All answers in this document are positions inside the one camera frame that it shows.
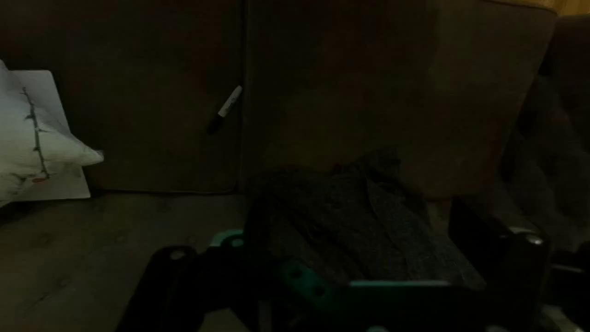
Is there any black and white marker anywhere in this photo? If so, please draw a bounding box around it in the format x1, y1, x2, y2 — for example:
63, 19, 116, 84
207, 86, 244, 136

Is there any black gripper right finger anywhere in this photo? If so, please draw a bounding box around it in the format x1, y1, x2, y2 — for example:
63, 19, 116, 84
448, 200, 550, 332

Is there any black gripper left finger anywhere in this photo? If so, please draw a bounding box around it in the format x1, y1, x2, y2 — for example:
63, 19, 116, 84
116, 246, 244, 332

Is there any dark grey cloth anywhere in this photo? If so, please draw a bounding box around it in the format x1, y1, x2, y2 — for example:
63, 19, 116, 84
246, 152, 485, 290

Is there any brown fabric sofa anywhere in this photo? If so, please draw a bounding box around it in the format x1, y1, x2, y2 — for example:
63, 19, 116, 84
0, 0, 590, 261

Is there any white floral pillow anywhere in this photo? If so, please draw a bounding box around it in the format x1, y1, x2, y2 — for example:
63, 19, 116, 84
0, 62, 105, 207

